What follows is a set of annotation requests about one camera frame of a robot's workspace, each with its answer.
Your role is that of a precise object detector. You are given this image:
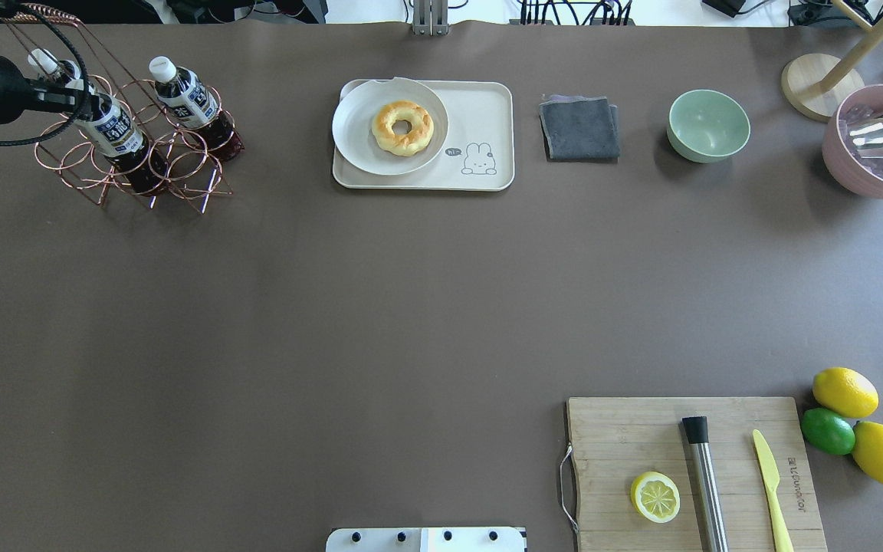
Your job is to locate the copper wire bottle rack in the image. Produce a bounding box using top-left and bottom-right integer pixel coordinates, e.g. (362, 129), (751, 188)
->
(4, 4), (234, 214)

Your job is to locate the grey folded cloth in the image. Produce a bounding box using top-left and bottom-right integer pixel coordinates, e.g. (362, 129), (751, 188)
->
(539, 94), (622, 162)

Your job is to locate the wooden cup stand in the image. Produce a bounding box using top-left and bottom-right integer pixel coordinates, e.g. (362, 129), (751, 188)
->
(781, 1), (883, 122)

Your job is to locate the white plate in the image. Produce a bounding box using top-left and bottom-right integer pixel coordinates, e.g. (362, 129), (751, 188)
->
(332, 77), (449, 176)

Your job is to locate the tea bottle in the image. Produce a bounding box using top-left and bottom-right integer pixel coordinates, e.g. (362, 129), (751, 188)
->
(66, 79), (168, 198)
(149, 56), (243, 162)
(27, 48), (83, 87)

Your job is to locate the yellow plastic knife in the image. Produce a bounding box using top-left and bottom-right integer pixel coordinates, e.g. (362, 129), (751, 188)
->
(751, 429), (795, 552)

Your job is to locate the glazed donut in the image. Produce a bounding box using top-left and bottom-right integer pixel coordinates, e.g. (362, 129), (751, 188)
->
(370, 100), (435, 157)

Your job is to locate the upper whole lemon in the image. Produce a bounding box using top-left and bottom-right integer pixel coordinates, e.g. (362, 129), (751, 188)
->
(812, 366), (880, 419)

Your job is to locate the beige rabbit tray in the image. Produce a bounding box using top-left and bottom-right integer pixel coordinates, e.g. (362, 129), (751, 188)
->
(332, 78), (515, 192)

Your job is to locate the green bowl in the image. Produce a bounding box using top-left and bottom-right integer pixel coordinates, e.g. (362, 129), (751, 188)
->
(666, 90), (751, 163)

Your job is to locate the wooden cutting board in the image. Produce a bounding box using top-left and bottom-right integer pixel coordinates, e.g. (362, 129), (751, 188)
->
(566, 397), (828, 551)

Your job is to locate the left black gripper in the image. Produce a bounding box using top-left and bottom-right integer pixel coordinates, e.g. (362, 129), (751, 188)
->
(0, 56), (97, 123)

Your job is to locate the steel muddler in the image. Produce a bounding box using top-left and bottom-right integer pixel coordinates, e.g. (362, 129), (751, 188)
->
(682, 416), (730, 551)

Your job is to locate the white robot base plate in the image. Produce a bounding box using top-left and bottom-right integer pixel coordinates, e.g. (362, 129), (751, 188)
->
(325, 525), (528, 551)

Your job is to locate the half lemon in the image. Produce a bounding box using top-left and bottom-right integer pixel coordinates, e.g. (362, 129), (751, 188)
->
(629, 471), (681, 524)

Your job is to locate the green lime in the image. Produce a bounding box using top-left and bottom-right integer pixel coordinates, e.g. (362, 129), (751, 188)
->
(800, 406), (856, 455)

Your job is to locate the pink ice bowl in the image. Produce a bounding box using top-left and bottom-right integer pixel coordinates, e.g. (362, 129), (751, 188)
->
(822, 84), (883, 199)

